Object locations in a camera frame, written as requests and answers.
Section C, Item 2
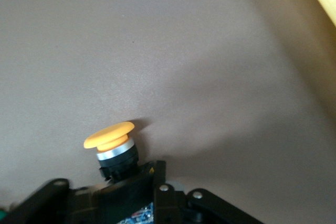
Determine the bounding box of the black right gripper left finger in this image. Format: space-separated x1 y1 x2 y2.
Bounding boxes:
0 178 101 224

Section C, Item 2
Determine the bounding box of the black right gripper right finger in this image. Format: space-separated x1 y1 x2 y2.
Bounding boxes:
153 159 264 224

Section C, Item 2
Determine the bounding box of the brown table cover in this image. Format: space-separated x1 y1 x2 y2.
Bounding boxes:
0 0 336 224

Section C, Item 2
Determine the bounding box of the yellow push button switch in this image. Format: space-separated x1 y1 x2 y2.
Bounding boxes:
83 121 156 224

